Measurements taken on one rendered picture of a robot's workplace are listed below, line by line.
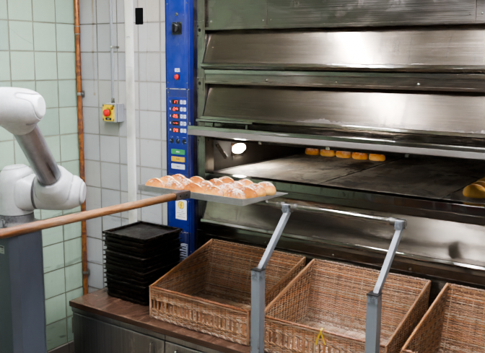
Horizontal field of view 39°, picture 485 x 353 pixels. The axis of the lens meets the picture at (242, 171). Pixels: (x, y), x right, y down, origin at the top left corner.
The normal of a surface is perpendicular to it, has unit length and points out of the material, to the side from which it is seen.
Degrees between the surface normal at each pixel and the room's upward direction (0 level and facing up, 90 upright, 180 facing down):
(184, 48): 90
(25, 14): 90
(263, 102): 71
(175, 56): 90
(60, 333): 90
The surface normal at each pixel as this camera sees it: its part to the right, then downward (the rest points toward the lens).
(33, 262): 0.80, 0.10
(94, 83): -0.56, 0.13
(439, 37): -0.50, -0.22
